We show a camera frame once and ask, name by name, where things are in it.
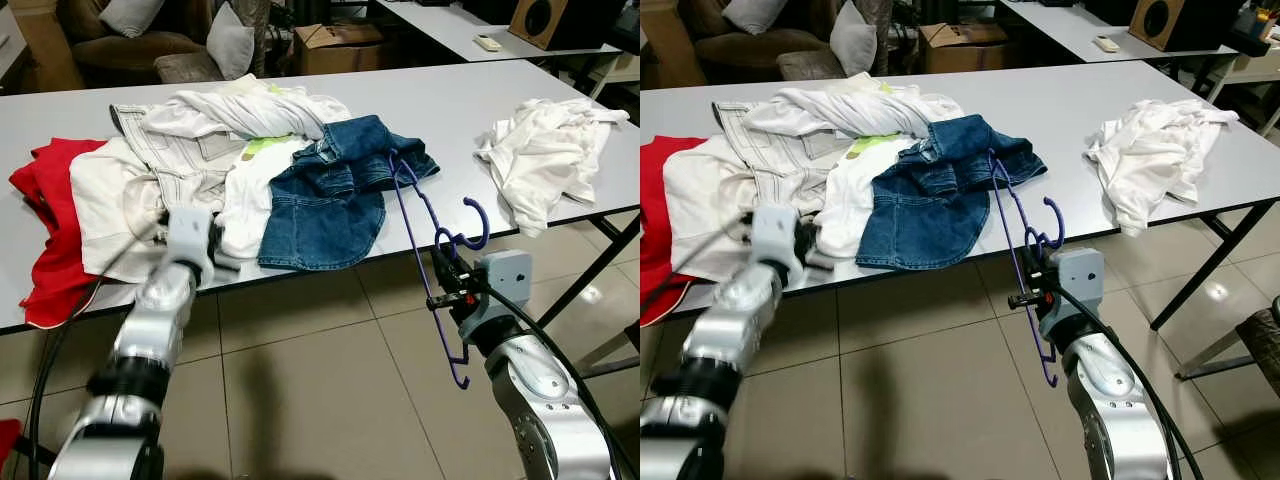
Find white t-shirt colourful print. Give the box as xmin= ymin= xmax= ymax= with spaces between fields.
xmin=815 ymin=133 xmax=906 ymax=256
xmin=215 ymin=135 xmax=311 ymax=261

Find small grey white pillow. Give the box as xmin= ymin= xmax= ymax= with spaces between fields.
xmin=98 ymin=0 xmax=166 ymax=39
xmin=722 ymin=0 xmax=786 ymax=36

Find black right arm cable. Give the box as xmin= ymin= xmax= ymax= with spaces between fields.
xmin=1050 ymin=285 xmax=1206 ymax=480
xmin=480 ymin=285 xmax=641 ymax=480

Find grey table black legs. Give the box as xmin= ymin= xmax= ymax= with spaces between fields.
xmin=0 ymin=58 xmax=641 ymax=381
xmin=640 ymin=58 xmax=1280 ymax=381

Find blue denim garment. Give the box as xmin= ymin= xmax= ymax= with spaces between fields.
xmin=257 ymin=114 xmax=441 ymax=273
xmin=855 ymin=114 xmax=1048 ymax=271

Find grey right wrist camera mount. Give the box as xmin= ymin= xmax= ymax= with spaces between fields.
xmin=1040 ymin=247 xmax=1106 ymax=341
xmin=472 ymin=250 xmax=534 ymax=341

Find white bunched t-shirt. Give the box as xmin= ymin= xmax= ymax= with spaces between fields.
xmin=1085 ymin=97 xmax=1241 ymax=238
xmin=475 ymin=97 xmax=631 ymax=238

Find small open cardboard box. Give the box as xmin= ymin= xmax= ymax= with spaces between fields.
xmin=918 ymin=22 xmax=1006 ymax=73
xmin=293 ymin=22 xmax=386 ymax=76

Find red jersey white trim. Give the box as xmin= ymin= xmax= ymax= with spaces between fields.
xmin=8 ymin=138 xmax=109 ymax=329
xmin=640 ymin=135 xmax=706 ymax=328

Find white trousers dark stitching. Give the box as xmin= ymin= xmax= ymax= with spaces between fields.
xmin=110 ymin=103 xmax=261 ymax=211
xmin=713 ymin=100 xmax=861 ymax=201

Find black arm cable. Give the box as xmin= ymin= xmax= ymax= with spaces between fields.
xmin=640 ymin=215 xmax=756 ymax=311
xmin=1050 ymin=285 xmax=1206 ymax=480
xmin=480 ymin=285 xmax=641 ymax=480
xmin=25 ymin=225 xmax=166 ymax=471

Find cream mesh garment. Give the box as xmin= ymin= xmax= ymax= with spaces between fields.
xmin=663 ymin=135 xmax=831 ymax=286
xmin=70 ymin=135 xmax=251 ymax=286

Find white desk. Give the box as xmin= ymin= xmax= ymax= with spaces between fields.
xmin=1000 ymin=0 xmax=1241 ymax=101
xmin=375 ymin=0 xmax=626 ymax=101

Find brown armchair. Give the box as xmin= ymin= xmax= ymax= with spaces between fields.
xmin=690 ymin=0 xmax=896 ymax=81
xmin=55 ymin=0 xmax=271 ymax=86

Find white folded long garment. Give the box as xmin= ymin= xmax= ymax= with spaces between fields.
xmin=745 ymin=82 xmax=966 ymax=141
xmin=145 ymin=80 xmax=353 ymax=141

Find upright grey white pillow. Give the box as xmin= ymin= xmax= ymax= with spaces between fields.
xmin=205 ymin=2 xmax=256 ymax=81
xmin=830 ymin=2 xmax=879 ymax=79

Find tall brown cardboard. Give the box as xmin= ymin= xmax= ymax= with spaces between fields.
xmin=10 ymin=0 xmax=86 ymax=93
xmin=640 ymin=0 xmax=706 ymax=91

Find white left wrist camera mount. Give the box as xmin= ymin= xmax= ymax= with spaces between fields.
xmin=750 ymin=205 xmax=806 ymax=276
xmin=163 ymin=207 xmax=216 ymax=286

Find purple plastic hanger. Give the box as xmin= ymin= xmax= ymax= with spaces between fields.
xmin=385 ymin=150 xmax=491 ymax=391
xmin=985 ymin=148 xmax=1066 ymax=389

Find wooden speaker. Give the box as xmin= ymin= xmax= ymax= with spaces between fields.
xmin=508 ymin=0 xmax=626 ymax=51
xmin=1130 ymin=0 xmax=1241 ymax=51

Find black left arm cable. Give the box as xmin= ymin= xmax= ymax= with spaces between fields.
xmin=25 ymin=225 xmax=166 ymax=471
xmin=640 ymin=215 xmax=756 ymax=311

